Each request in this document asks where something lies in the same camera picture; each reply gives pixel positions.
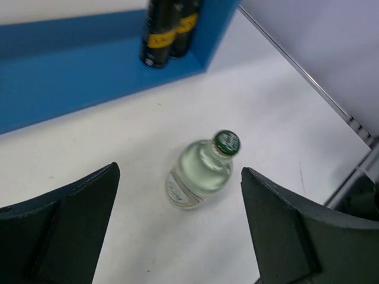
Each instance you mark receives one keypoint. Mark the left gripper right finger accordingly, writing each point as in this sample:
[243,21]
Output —
[299,241]

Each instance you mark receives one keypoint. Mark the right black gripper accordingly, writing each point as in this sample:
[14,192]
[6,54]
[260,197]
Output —
[361,199]

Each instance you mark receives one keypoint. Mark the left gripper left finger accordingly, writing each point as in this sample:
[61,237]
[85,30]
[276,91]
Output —
[57,237]

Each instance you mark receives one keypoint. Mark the clear glass bottle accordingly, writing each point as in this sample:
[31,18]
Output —
[202,169]

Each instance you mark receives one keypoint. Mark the blue and yellow wooden shelf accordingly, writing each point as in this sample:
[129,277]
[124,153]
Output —
[55,67]

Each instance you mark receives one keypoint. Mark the front black yellow can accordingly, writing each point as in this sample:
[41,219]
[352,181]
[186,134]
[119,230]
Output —
[162,19]

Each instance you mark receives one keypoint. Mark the black yellow can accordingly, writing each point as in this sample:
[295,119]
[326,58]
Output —
[186,27]
[162,19]

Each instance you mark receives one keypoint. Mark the rear black yellow can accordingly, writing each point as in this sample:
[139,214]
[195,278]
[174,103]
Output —
[186,27]

